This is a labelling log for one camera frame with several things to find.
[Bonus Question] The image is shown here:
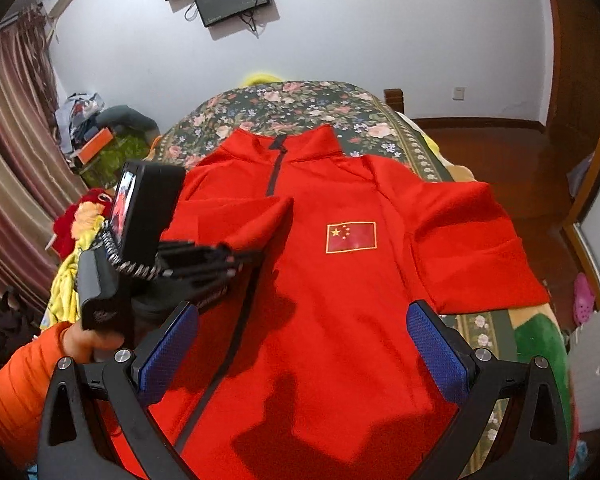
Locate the red zip jacket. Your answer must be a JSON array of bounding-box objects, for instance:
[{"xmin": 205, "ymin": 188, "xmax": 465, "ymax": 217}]
[{"xmin": 97, "ymin": 122, "xmax": 553, "ymax": 480}]

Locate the orange sleeved left forearm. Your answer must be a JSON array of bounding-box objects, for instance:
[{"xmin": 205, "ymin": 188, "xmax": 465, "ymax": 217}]
[{"xmin": 0, "ymin": 322, "xmax": 71, "ymax": 470}]

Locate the left hand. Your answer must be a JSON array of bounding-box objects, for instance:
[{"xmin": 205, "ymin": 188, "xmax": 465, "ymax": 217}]
[{"xmin": 60, "ymin": 321, "xmax": 124, "ymax": 364}]

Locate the yellow garment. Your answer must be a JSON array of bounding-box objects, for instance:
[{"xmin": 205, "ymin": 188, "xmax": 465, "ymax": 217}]
[{"xmin": 40, "ymin": 214, "xmax": 105, "ymax": 332}]

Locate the red plush toy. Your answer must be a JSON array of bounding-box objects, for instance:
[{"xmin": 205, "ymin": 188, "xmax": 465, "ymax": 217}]
[{"xmin": 48, "ymin": 188, "xmax": 114, "ymax": 259}]

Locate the black phone on gripper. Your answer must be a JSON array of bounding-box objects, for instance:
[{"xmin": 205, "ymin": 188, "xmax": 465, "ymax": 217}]
[{"xmin": 109, "ymin": 159, "xmax": 186, "ymax": 266}]

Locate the colourful striped blanket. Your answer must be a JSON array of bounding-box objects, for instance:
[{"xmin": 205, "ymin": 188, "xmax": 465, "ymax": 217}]
[{"xmin": 428, "ymin": 128, "xmax": 578, "ymax": 448}]

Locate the pink slipper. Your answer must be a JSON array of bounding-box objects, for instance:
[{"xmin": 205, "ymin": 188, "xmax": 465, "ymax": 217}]
[{"xmin": 572, "ymin": 272, "xmax": 596, "ymax": 326}]

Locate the striped maroon curtain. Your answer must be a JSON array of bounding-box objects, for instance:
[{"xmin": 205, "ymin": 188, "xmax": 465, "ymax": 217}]
[{"xmin": 0, "ymin": 6, "xmax": 85, "ymax": 311}]

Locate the orange box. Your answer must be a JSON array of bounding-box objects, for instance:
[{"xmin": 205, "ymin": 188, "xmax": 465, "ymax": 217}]
[{"xmin": 78, "ymin": 128, "xmax": 114, "ymax": 165}]

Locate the yellow pillow behind bed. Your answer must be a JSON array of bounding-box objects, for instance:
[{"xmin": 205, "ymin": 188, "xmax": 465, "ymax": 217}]
[{"xmin": 240, "ymin": 73, "xmax": 283, "ymax": 88}]

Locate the floral bed cover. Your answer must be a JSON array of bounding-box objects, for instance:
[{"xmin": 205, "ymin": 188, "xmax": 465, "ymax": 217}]
[{"xmin": 149, "ymin": 79, "xmax": 522, "ymax": 476}]

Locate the brown wooden door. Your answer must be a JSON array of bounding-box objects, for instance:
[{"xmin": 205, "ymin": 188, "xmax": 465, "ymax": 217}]
[{"xmin": 546, "ymin": 0, "xmax": 600, "ymax": 164}]

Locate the wall socket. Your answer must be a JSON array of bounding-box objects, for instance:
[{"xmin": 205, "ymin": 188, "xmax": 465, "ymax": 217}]
[{"xmin": 452, "ymin": 87, "xmax": 465, "ymax": 101}]

